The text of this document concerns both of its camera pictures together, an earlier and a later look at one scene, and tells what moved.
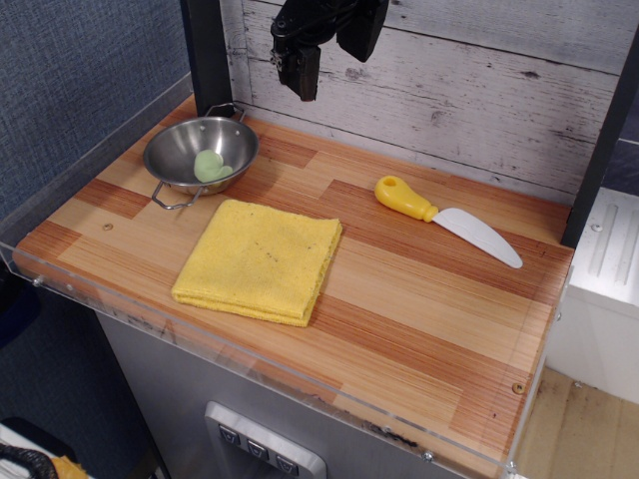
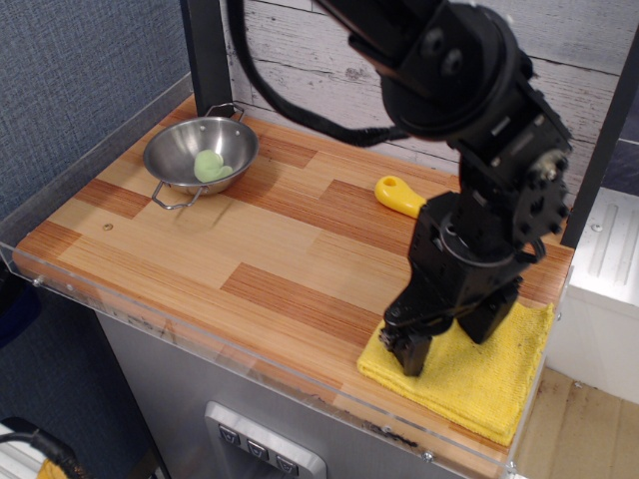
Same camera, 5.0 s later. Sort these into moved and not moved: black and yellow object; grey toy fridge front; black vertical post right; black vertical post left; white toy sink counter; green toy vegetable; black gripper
Moved: black gripper; black and yellow object
Not moved: grey toy fridge front; green toy vegetable; black vertical post left; white toy sink counter; black vertical post right
